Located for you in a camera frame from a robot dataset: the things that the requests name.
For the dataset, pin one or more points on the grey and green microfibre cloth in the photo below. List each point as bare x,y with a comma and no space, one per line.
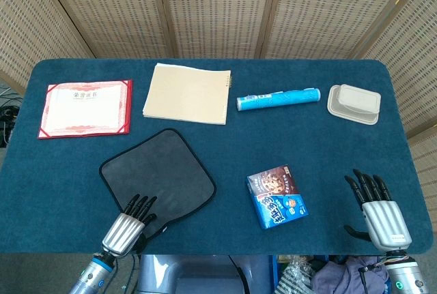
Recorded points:
160,164

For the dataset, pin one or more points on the woven bamboo folding screen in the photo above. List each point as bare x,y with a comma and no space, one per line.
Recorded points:
218,7

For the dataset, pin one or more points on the beige spiral notebook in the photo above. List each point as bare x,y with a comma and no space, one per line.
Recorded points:
187,96

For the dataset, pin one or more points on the purple crumpled cloth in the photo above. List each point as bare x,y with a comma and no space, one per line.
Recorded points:
348,275

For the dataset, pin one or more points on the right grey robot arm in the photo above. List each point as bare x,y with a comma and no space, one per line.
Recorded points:
406,271

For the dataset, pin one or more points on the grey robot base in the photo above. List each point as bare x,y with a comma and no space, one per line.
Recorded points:
191,275

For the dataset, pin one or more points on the striped plastic bag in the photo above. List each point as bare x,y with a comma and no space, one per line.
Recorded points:
293,278

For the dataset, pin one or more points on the blue chocolate cookie box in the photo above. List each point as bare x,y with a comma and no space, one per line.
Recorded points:
278,202

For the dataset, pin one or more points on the red certificate folder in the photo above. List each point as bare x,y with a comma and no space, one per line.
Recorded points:
85,110

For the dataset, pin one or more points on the beige lidded food container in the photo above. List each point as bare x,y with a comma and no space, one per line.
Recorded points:
355,103

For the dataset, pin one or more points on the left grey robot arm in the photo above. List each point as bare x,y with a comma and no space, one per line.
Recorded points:
90,275

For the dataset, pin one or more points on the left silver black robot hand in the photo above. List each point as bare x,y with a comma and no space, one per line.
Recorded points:
123,232

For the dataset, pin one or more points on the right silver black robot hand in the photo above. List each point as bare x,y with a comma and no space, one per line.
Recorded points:
385,219

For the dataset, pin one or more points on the blue cling film roll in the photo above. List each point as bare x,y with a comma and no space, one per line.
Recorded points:
278,99

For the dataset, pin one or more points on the blue table cloth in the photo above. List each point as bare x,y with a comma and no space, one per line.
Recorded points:
239,144

